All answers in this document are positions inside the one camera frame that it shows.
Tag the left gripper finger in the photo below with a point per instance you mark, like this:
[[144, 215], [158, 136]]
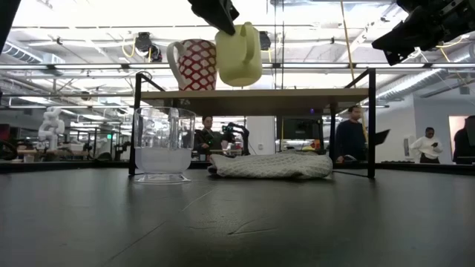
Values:
[[230, 9], [211, 11]]

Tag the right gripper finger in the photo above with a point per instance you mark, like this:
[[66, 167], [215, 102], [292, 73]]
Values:
[[397, 55], [395, 37]]

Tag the yellow plastic mug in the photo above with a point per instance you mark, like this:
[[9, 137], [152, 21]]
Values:
[[237, 59]]

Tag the red white patterned mug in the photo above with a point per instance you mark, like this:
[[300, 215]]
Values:
[[196, 66]]

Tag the clear plastic cup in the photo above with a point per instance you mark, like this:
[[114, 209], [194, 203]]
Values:
[[163, 148]]

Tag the black background robot arm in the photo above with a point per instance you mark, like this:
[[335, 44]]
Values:
[[237, 137]]

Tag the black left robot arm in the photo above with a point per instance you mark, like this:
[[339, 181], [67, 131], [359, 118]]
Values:
[[7, 18]]

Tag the wooden shelf with black legs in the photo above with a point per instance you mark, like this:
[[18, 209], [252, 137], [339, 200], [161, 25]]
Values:
[[259, 100]]

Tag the black ceiling device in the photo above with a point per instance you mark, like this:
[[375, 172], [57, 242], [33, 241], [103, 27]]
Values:
[[146, 46]]

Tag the black laptop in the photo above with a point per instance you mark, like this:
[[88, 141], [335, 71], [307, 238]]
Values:
[[381, 137]]

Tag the person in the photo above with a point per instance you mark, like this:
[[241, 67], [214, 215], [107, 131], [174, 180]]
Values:
[[426, 148], [208, 139], [465, 141], [350, 137]]

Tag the dark background monitor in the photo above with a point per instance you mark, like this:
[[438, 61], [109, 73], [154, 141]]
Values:
[[298, 129]]

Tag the white knitted cloth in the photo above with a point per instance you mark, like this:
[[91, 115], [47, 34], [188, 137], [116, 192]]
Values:
[[271, 167]]

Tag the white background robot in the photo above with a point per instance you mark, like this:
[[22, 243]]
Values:
[[52, 128]]

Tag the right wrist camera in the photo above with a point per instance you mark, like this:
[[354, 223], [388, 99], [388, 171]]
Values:
[[415, 4]]

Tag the black overhead camera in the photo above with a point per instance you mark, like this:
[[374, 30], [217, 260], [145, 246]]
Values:
[[265, 41]]

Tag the black table frame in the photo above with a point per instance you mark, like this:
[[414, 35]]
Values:
[[74, 167]]

